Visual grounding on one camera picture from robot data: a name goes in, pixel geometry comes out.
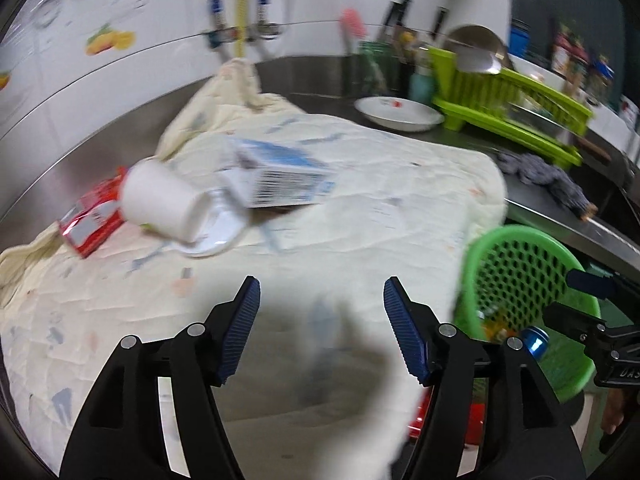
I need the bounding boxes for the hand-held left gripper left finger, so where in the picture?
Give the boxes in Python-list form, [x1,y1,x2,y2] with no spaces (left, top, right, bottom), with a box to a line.
[60,275,262,480]

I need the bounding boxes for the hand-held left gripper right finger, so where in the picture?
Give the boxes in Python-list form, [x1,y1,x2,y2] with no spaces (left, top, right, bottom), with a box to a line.
[383,276,587,480]

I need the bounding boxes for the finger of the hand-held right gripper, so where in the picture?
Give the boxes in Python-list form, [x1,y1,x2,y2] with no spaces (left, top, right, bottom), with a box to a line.
[566,267,622,302]
[542,304,609,347]

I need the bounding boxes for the shiny blue can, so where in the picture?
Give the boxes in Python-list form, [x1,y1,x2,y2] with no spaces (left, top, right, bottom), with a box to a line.
[520,327,549,362]

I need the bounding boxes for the green perforated plastic basket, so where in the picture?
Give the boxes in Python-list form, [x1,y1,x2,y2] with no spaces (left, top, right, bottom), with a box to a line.
[451,224,602,405]

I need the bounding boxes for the white plastic lid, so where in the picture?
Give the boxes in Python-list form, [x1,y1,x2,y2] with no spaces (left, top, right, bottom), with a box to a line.
[181,189,247,258]

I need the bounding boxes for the white paper cup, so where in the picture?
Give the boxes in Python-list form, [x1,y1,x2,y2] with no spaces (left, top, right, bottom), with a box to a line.
[121,159,212,242]

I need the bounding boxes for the white milk carton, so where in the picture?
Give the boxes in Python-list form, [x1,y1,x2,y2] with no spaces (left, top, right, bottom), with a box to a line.
[229,139,337,209]

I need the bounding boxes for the red drink can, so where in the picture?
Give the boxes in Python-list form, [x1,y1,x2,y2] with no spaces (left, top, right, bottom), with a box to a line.
[59,166,129,259]

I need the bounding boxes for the person's right hand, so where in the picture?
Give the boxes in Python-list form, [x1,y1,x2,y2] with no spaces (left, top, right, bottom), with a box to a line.
[600,387,634,437]

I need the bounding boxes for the cream quilted printed blanket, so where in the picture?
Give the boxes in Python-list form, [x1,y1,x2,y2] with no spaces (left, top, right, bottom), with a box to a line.
[0,57,508,480]

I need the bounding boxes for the red plastic stool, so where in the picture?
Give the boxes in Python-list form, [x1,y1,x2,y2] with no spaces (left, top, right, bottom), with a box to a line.
[406,389,487,445]

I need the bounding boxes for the grey rag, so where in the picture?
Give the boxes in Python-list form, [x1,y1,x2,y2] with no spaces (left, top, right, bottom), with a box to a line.
[494,149,599,222]

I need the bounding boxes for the green plastic dish rack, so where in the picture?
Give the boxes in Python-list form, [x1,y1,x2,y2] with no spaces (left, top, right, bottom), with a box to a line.
[428,45,594,169]

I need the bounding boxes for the white shallow dish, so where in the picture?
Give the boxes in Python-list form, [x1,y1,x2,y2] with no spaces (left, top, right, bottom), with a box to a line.
[354,95,445,134]

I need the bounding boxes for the teal bottle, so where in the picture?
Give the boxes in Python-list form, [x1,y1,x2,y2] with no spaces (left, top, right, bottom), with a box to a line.
[409,64,437,104]

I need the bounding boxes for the blue container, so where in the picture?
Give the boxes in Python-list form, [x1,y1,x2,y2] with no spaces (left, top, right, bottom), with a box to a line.
[509,19,532,57]

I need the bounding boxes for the green glass jar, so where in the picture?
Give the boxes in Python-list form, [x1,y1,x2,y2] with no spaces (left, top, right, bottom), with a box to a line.
[359,41,397,95]

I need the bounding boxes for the steel bowl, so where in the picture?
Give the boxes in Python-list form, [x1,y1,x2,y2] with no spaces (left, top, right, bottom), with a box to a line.
[444,24,512,69]

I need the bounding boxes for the cleaver with wooden handle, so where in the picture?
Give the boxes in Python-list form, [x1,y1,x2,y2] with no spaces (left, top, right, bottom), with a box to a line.
[505,101,612,162]

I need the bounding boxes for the yellow hose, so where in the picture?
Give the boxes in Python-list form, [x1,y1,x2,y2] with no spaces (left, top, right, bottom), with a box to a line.
[234,0,254,59]

